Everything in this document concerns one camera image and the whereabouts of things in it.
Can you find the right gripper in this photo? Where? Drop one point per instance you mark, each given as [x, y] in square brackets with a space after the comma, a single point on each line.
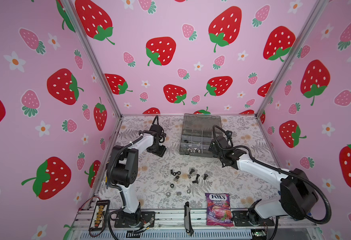
[212, 149]

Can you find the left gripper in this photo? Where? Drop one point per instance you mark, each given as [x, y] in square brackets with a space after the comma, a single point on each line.
[161, 152]

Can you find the silver wing nuts pile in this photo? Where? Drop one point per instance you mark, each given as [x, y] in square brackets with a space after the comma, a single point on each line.
[194, 148]

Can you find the grey plastic organizer box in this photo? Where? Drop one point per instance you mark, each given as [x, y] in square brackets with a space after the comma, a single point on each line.
[197, 129]

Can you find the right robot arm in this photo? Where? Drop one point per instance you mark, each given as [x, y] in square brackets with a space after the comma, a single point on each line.
[298, 194]

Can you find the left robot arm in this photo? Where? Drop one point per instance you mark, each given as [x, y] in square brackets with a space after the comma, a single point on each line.
[123, 170]

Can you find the black nuts cluster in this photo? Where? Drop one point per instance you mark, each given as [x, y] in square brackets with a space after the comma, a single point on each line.
[176, 175]

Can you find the black bolt lower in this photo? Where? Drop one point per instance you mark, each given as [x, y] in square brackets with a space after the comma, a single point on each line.
[196, 179]

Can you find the Fox's candy bag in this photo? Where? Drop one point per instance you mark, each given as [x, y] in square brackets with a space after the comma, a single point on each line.
[218, 211]

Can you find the black utility knife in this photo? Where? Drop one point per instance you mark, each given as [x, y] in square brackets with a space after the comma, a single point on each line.
[187, 219]

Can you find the terminal block strip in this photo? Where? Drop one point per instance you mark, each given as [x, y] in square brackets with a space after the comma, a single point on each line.
[99, 215]

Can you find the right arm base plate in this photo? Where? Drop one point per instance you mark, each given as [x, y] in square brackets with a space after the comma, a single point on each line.
[242, 218]

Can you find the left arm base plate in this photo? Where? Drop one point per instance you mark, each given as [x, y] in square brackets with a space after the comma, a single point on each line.
[125, 220]

